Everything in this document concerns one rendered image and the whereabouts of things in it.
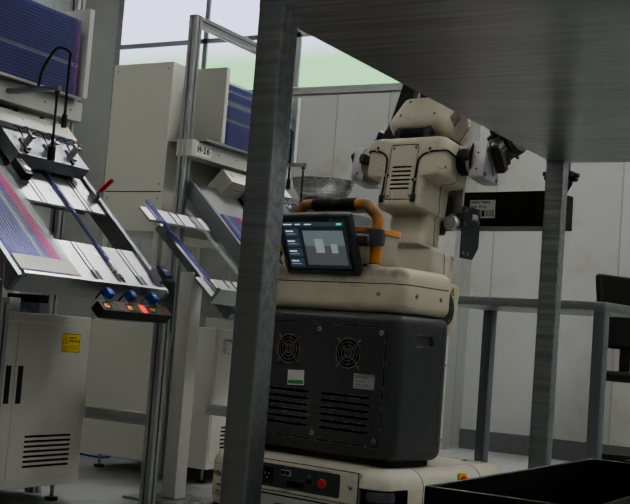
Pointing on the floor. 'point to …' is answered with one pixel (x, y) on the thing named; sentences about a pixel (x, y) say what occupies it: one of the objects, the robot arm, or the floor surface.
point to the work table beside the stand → (590, 370)
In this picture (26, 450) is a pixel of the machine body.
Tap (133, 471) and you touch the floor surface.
